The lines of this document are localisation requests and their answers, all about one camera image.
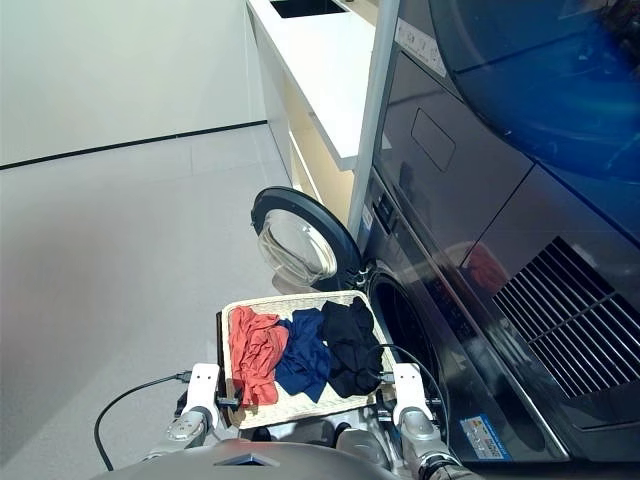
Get grey washing machine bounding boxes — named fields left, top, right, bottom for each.
left=357, top=0, right=640, bottom=464

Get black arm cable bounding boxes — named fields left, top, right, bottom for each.
left=93, top=370, right=194, bottom=472
left=369, top=343, right=451, bottom=441

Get dark round dryer door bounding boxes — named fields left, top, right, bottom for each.
left=428, top=0, right=640, bottom=242

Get white cabinet counter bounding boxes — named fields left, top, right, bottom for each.
left=245, top=0, right=377, bottom=201

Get blue cloth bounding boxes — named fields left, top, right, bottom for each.
left=273, top=308, right=332, bottom=404

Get colourful energy label sticker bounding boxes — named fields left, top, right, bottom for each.
left=459, top=417, right=512, bottom=462

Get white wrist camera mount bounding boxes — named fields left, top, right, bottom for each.
left=191, top=363, right=222, bottom=426
left=391, top=363, right=430, bottom=426

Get white label strip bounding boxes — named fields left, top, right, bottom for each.
left=393, top=19, right=447, bottom=79

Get black sink basin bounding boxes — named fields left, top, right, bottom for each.
left=269, top=0, right=349, bottom=20

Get black cloth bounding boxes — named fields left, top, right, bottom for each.
left=319, top=297, right=386, bottom=400

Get silver robot body and legs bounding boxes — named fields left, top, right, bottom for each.
left=102, top=419, right=401, bottom=480

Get black vent grille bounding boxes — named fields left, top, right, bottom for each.
left=492, top=237, right=640, bottom=400

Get white vertical side panel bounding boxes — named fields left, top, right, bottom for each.
left=347, top=0, right=401, bottom=242

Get round washing machine door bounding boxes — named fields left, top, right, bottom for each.
left=250, top=186, right=371, bottom=292

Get pale woven basket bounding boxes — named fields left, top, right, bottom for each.
left=221, top=289, right=396, bottom=431

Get orange cloth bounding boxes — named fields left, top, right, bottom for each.
left=228, top=305, right=290, bottom=407

